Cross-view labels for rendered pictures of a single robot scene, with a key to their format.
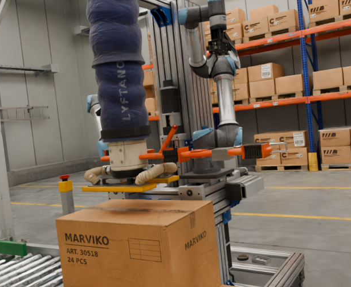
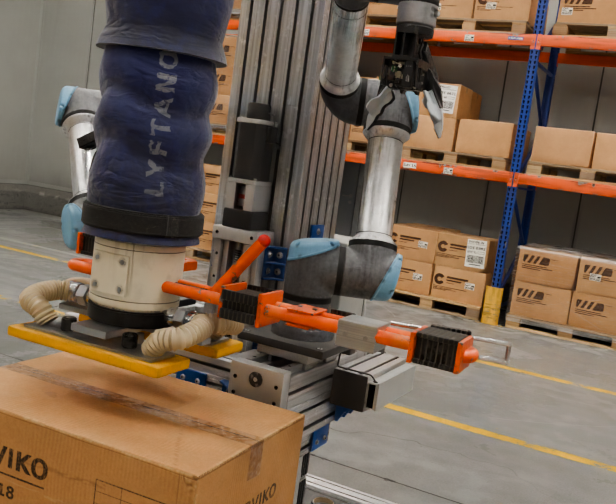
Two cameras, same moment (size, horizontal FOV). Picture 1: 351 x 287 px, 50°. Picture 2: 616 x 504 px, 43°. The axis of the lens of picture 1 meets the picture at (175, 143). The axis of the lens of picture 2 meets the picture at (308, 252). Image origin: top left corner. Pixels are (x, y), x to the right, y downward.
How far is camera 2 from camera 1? 0.26 m
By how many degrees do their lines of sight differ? 8
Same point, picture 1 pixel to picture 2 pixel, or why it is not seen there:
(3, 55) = not seen: outside the picture
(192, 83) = (314, 124)
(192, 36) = (345, 28)
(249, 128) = not seen: hidden behind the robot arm
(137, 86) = (195, 119)
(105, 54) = (138, 27)
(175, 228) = (214, 483)
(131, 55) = (201, 44)
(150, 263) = not seen: outside the picture
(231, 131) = (378, 260)
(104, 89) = (116, 109)
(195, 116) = (303, 200)
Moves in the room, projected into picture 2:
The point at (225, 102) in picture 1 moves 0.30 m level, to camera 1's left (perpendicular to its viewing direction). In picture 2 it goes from (380, 192) to (253, 175)
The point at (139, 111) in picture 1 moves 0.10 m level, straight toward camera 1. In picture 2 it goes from (187, 181) to (189, 185)
